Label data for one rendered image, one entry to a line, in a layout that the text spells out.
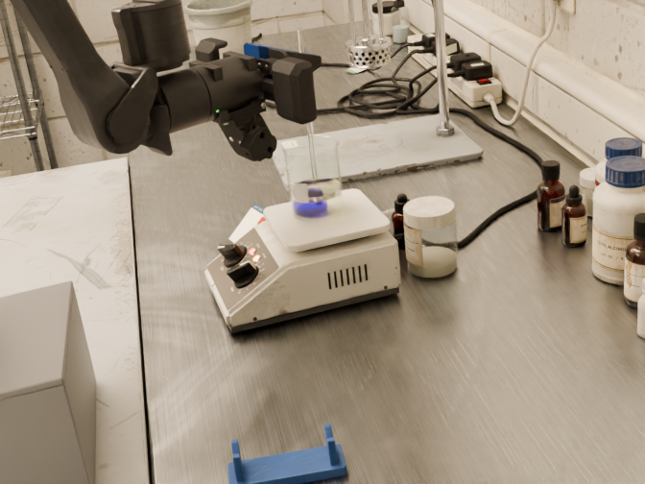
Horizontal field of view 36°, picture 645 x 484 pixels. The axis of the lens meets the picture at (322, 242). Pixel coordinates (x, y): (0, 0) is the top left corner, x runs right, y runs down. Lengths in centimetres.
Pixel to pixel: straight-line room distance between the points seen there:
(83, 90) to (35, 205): 62
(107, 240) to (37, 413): 56
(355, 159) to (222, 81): 52
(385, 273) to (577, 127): 47
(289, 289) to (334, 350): 9
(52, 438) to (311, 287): 36
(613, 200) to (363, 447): 39
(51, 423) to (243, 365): 26
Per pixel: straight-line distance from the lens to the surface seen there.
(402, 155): 149
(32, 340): 90
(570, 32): 156
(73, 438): 85
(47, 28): 93
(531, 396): 95
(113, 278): 126
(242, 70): 102
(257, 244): 113
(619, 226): 110
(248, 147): 101
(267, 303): 107
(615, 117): 135
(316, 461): 87
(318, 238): 106
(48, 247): 139
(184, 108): 98
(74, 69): 94
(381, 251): 108
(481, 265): 117
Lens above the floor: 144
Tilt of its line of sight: 25 degrees down
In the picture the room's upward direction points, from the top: 7 degrees counter-clockwise
